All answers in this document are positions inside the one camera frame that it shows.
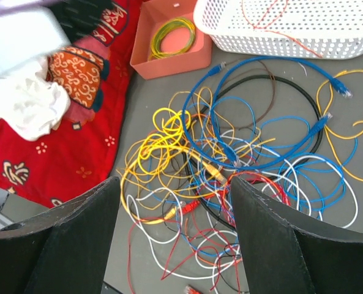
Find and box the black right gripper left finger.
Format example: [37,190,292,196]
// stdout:
[0,176,121,293]

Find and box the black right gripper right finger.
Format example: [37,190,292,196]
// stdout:
[231,176,363,293]

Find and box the thin red orange wire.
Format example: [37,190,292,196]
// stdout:
[241,0,323,59]

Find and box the red patterned cloth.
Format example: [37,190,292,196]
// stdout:
[0,1,141,208]

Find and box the white t-shirt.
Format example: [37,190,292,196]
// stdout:
[0,56,70,141]

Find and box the white oval perforated basket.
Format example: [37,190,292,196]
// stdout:
[193,0,363,60]

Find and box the orange square box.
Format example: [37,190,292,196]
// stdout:
[129,0,213,80]

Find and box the white thin cable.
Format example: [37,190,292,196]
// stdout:
[127,154,359,281]

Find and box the thick yellow ethernet cable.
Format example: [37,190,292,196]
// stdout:
[119,146,226,226]

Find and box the red ethernet cable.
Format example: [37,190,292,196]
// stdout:
[181,200,200,215]

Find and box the black cable loop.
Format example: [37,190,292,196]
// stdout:
[184,75,324,230]

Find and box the orange yellow thin wire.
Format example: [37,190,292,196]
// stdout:
[316,69,363,184]

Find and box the bright yellow cable coil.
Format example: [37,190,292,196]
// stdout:
[138,107,193,172]

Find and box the thin blue wire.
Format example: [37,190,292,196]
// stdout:
[199,96,358,212]

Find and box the thick blue ethernet cable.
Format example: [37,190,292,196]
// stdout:
[182,56,353,171]

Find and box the brown thin wire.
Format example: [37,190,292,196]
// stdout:
[214,59,277,128]

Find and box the yellow green wire coil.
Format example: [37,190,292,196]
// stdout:
[148,17,197,61]

